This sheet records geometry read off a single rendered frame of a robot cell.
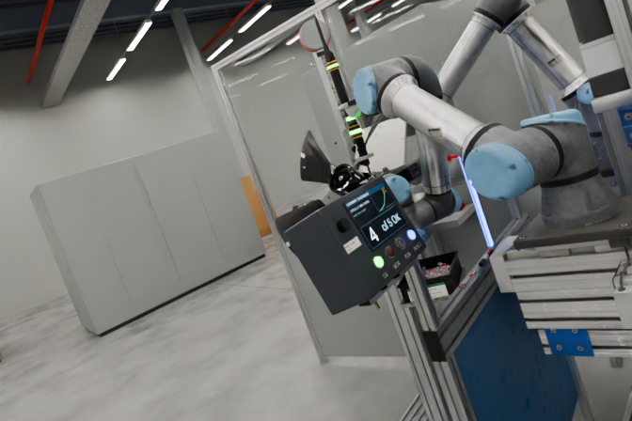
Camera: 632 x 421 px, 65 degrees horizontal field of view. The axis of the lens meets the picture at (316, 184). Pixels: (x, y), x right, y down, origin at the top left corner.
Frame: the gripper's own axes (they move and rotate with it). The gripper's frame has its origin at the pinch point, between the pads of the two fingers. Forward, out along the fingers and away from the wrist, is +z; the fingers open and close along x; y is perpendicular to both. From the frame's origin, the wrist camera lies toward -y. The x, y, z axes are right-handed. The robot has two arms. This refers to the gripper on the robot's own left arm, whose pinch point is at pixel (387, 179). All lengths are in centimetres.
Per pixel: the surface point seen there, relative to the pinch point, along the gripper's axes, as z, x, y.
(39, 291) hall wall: 960, -6, 761
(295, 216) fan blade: 22.2, 0.3, 36.5
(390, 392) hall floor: 84, 113, 39
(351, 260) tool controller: -80, 2, 20
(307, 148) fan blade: 39.1, -22.0, 21.3
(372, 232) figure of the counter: -72, 0, 14
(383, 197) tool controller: -63, -4, 8
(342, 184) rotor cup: 10.6, -4.0, 14.6
